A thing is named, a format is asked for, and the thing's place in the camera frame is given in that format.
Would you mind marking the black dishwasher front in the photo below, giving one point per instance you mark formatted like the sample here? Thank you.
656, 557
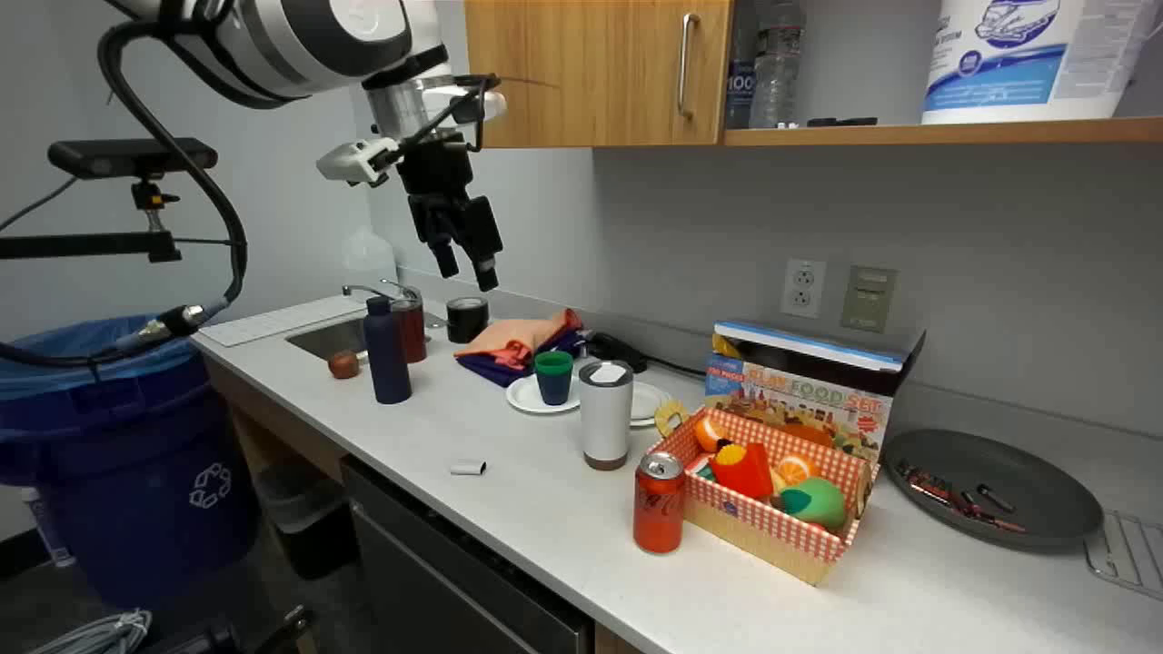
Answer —
450, 567

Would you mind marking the dark blue bottle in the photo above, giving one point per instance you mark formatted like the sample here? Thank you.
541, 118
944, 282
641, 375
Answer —
386, 356

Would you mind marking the wooden cupboard shelf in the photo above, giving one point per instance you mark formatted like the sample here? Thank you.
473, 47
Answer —
947, 132

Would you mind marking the white cylindrical tumbler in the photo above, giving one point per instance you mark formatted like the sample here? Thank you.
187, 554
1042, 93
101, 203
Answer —
604, 419

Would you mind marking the round grey plate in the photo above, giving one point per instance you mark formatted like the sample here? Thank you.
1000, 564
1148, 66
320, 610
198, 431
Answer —
1030, 483

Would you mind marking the round orange toy fruit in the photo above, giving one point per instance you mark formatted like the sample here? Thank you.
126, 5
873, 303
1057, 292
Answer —
793, 470

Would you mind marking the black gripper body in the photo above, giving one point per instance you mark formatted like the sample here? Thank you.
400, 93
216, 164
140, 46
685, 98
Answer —
440, 195

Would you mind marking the small brown bowl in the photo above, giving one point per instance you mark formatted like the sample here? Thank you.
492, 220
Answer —
342, 365

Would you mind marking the white plate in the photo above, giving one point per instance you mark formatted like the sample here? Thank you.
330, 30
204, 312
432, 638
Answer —
526, 397

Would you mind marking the chrome faucet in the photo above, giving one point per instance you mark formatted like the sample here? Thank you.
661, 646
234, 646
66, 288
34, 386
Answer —
370, 292

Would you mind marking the wooden cupboard door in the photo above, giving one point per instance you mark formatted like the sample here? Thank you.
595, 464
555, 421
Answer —
569, 74

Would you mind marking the orange pink cloth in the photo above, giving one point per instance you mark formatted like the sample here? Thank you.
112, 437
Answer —
521, 334

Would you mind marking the colourful play food box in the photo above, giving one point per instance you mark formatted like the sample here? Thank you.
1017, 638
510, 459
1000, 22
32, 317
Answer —
800, 375

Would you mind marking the clear plastic bag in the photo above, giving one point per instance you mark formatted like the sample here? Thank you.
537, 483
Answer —
96, 633

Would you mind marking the beige wall switch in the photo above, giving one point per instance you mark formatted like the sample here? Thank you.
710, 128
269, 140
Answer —
871, 299

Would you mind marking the toy orange slice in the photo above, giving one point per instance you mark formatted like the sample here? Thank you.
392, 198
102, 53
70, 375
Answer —
710, 433

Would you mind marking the grey ribbed drying mat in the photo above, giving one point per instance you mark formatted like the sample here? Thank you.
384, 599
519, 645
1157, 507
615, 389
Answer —
1130, 554

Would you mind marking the small red brown pieces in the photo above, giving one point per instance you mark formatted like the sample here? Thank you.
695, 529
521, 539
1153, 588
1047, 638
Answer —
958, 495

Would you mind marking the small black waste bin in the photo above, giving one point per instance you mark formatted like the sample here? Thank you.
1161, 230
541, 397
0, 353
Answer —
311, 522

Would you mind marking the red orange toy food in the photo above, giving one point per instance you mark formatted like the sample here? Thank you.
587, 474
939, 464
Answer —
744, 470

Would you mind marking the black camera bar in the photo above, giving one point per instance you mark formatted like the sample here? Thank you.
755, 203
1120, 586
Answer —
132, 154

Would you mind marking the green toy fruit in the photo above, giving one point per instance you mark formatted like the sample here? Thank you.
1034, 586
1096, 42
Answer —
817, 501

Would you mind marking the clear water bottle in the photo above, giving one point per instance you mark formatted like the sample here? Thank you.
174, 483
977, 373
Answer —
779, 74

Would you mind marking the orange soda can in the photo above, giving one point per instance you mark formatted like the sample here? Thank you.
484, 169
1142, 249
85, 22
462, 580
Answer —
661, 508

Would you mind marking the dark red bottle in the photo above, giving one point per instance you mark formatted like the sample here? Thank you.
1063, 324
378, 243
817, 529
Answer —
412, 327

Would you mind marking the green cup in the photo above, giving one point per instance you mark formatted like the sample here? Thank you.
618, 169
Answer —
555, 380

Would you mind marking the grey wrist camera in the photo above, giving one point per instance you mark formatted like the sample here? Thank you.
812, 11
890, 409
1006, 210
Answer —
357, 161

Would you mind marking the blue recycling bin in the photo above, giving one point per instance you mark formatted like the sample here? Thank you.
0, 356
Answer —
122, 474

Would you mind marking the small white cap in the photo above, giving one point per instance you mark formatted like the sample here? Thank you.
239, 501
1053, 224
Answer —
469, 465

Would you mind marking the black cup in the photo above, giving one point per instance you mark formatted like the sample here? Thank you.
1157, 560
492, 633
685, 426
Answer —
467, 322

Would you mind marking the white wall outlet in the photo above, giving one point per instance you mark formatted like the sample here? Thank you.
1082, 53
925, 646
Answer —
805, 288

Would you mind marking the white wipes tub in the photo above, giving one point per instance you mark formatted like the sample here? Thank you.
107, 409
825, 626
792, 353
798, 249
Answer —
1030, 60

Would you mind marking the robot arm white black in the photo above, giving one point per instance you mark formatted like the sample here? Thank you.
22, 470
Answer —
292, 42

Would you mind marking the steel sink basin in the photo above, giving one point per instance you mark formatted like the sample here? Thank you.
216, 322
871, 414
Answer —
334, 339

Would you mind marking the dark blue cloth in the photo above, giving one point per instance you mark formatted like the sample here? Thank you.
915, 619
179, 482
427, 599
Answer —
503, 368

